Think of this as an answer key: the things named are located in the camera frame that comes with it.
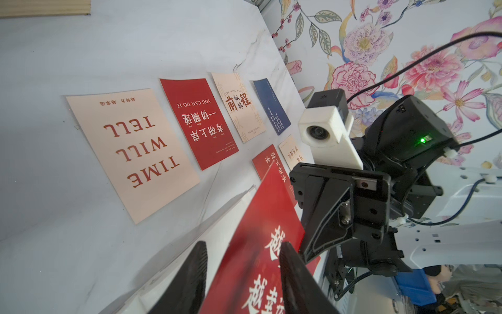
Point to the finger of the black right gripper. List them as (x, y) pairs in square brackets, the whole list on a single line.
[(323, 216)]

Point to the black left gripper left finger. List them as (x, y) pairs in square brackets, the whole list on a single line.
[(186, 292)]

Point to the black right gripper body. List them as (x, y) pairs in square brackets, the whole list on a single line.
[(396, 151)]

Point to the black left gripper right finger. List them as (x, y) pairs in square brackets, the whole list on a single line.
[(301, 293)]

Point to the white photo album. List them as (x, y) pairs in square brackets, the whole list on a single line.
[(216, 232)]

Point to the red card white characters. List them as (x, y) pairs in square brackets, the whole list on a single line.
[(248, 279)]

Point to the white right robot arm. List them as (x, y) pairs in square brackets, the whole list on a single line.
[(462, 226)]

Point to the pale beige card lower right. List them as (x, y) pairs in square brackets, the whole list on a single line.
[(291, 152)]

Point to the red card lower right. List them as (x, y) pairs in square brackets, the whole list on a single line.
[(269, 159)]

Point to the dark blue card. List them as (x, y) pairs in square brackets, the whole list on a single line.
[(272, 107)]

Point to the red you can do it card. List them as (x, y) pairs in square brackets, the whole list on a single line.
[(201, 120)]

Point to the beige time will tell card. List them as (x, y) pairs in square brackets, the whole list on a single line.
[(136, 146)]

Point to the beige card red characters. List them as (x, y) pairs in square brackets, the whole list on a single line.
[(239, 105)]

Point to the wooden folding chess board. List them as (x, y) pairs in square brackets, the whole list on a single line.
[(34, 8)]

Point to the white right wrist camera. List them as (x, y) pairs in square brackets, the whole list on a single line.
[(325, 126)]

